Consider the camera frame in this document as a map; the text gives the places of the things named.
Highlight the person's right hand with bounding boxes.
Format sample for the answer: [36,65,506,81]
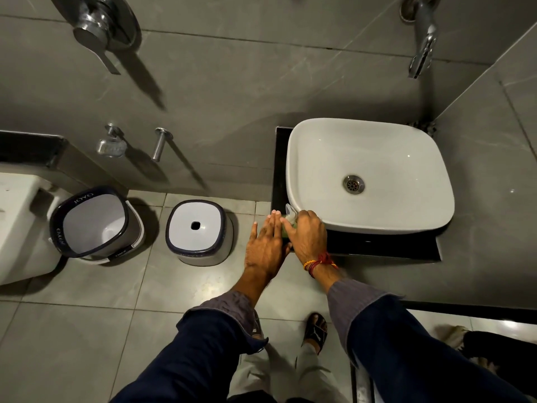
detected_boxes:
[280,210,328,267]

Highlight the person's left hand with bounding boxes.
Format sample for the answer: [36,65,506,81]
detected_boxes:
[245,210,291,282]

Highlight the person's left forearm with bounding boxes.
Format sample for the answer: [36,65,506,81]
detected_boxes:
[110,268,272,403]

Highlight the person's right forearm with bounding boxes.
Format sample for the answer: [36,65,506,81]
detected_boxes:
[312,264,530,403]

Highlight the red and yellow thread wristband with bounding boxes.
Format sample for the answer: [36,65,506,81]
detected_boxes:
[303,252,339,278]

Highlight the white stool dark blue rim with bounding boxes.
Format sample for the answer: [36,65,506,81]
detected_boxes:
[165,200,234,267]

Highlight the chrome basin drain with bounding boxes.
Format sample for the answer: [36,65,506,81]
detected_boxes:
[343,175,366,195]

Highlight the black stone counter slab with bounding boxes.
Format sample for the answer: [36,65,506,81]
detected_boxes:
[270,126,442,262]

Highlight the black sandal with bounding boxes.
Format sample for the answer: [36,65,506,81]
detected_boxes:
[251,312,266,341]
[302,313,329,355]

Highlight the white ceramic wash basin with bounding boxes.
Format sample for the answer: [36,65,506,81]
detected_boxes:
[286,118,455,235]

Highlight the person's light grey trousers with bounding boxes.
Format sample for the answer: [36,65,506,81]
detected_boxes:
[228,343,350,403]

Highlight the white bucket dark blue rim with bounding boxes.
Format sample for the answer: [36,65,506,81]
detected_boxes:
[50,186,145,265]

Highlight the chrome angle valve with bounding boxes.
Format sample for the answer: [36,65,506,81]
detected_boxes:
[96,123,128,158]

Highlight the black threshold strip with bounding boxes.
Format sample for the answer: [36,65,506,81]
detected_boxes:
[399,301,537,326]

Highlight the white toilet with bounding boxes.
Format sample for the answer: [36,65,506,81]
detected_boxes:
[0,172,72,286]

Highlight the black stone ledge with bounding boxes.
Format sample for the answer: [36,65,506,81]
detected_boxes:
[0,130,70,169]

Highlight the dark floor mat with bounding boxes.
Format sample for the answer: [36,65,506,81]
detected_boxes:
[459,331,537,387]

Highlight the chrome wall peg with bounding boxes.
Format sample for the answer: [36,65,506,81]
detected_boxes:
[151,127,174,163]

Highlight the chrome wall tap spout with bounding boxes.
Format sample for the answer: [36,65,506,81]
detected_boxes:
[399,0,441,79]

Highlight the chrome shower mixer handle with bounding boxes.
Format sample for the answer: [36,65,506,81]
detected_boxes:
[50,0,141,76]

